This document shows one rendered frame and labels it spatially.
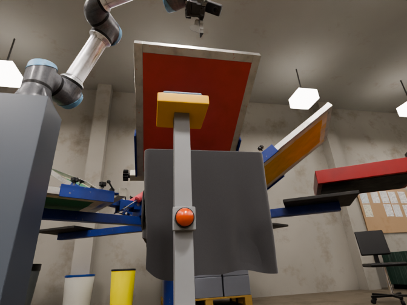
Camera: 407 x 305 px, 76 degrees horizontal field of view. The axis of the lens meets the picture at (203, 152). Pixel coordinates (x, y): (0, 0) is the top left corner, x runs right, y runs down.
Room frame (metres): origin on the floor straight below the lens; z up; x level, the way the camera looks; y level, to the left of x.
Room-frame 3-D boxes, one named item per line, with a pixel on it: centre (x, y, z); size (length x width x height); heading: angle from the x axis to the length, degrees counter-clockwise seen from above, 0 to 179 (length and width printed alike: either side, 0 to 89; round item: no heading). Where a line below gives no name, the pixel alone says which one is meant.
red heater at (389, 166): (1.76, -1.09, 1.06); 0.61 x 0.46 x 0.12; 71
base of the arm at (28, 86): (0.90, 0.70, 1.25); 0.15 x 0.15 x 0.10
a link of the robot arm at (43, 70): (0.91, 0.70, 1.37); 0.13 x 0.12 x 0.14; 164
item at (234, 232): (0.89, -0.01, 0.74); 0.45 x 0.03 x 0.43; 101
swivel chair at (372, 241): (4.19, -2.51, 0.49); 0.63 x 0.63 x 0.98
